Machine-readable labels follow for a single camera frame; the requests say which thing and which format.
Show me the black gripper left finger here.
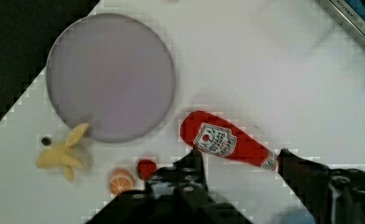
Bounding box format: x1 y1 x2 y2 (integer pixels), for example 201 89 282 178
86 149 252 224

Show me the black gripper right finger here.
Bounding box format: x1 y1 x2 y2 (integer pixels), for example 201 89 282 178
278 148 365 224

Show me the red ketchup bottle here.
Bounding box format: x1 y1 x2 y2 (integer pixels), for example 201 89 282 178
180 111 278 171

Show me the small red toy tomato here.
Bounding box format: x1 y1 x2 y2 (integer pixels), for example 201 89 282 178
136 160 157 181

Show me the toy orange slice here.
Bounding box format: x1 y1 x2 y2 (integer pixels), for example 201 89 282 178
109 169 134 196

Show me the peeled toy banana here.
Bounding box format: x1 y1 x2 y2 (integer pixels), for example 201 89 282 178
35 122 90 182

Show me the grey round plate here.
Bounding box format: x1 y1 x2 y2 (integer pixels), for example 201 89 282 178
45 14 176 143

